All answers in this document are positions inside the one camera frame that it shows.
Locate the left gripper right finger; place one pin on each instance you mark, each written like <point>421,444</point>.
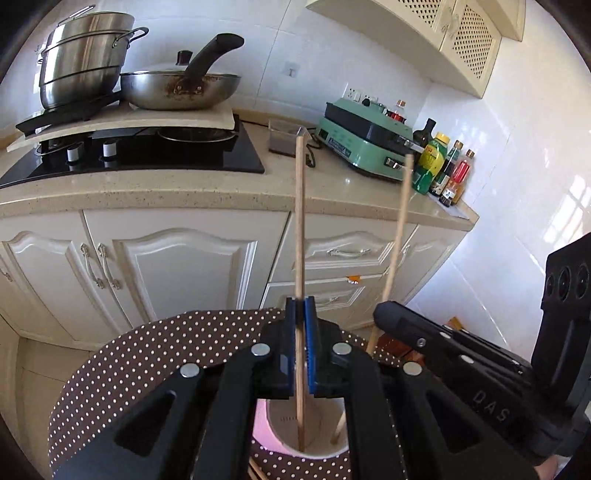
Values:
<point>401,425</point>

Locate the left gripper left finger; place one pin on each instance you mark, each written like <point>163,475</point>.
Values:
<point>196,424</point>

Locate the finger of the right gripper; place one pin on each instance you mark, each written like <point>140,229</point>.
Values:
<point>444,348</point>

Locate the wooden chopstick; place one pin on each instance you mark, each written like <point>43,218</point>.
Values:
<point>300,376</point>
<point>392,271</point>

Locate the polka dot tablecloth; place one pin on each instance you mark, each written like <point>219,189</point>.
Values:
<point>126,369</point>

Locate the red sauce bottle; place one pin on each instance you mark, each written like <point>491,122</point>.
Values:
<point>457,181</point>

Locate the dark sauce bottle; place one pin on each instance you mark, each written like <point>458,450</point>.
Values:
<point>440,181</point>

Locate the green oil bottle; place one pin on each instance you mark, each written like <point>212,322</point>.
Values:
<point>430,163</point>

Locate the lower cabinets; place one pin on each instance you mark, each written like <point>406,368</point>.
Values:
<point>79,277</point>

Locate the cabinets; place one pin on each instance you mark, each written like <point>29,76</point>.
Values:
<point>79,277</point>
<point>451,42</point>

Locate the green electric cooker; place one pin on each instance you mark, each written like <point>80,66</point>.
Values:
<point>368,140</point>

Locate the clear plastic box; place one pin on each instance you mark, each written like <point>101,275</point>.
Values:
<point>283,137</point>

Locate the black gas stove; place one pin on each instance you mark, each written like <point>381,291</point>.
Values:
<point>147,148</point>

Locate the upper cabinets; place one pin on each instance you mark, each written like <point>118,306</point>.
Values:
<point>451,42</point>

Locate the steel wok with lid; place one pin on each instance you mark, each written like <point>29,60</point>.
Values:
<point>188,85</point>

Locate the steel steamer pot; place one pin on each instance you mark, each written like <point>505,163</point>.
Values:
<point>83,56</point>

